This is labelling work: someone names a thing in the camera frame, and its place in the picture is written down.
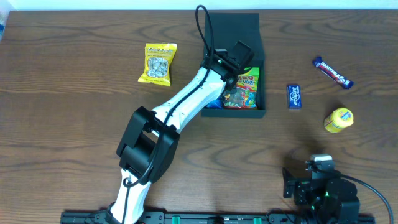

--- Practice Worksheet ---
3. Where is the green Haribo worms bag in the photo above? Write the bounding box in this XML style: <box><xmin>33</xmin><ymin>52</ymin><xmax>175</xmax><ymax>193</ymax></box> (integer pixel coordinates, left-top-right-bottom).
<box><xmin>223</xmin><ymin>67</ymin><xmax>259</xmax><ymax>110</ymax></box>

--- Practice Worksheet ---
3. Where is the yellow nuts snack bag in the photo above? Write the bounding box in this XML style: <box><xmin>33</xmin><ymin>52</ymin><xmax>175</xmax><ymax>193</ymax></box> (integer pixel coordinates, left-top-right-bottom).
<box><xmin>138</xmin><ymin>43</ymin><xmax>177</xmax><ymax>86</ymax></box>

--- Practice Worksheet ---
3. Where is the blue Oreo cookie pack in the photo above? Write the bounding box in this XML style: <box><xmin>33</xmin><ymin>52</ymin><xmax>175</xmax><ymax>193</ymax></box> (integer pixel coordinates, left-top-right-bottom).
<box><xmin>206</xmin><ymin>99</ymin><xmax>223</xmax><ymax>109</ymax></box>

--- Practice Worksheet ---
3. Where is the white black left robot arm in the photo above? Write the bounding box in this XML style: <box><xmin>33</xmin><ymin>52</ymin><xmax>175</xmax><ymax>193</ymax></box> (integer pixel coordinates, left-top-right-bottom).
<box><xmin>109</xmin><ymin>41</ymin><xmax>254</xmax><ymax>223</ymax></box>

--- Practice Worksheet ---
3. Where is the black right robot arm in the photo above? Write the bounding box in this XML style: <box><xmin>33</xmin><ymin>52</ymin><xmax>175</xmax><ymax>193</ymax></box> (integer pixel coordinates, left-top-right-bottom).
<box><xmin>282</xmin><ymin>168</ymin><xmax>360</xmax><ymax>224</ymax></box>

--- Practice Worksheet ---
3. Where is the black open gift box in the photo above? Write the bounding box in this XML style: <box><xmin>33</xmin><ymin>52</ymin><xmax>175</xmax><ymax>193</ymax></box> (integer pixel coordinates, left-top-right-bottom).
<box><xmin>201</xmin><ymin>12</ymin><xmax>266</xmax><ymax>118</ymax></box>

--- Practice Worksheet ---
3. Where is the blue Eclipse mints tin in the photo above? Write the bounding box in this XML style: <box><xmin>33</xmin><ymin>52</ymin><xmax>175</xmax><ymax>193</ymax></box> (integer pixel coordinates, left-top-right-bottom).
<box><xmin>287</xmin><ymin>84</ymin><xmax>302</xmax><ymax>109</ymax></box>

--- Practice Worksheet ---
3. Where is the yellow Mentos gum bottle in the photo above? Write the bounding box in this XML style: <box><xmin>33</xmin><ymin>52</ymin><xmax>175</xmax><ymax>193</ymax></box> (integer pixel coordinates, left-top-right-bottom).
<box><xmin>323</xmin><ymin>108</ymin><xmax>354</xmax><ymax>133</ymax></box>

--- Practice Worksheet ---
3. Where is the purple Dairy Milk bar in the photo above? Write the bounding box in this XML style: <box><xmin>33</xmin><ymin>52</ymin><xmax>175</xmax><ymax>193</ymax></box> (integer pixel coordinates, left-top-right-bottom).
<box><xmin>312</xmin><ymin>57</ymin><xmax>354</xmax><ymax>90</ymax></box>

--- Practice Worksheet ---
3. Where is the black mounting rail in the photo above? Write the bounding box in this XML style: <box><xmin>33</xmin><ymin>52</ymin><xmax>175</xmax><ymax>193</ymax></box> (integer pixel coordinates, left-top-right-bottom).
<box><xmin>60</xmin><ymin>210</ymin><xmax>377</xmax><ymax>224</ymax></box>

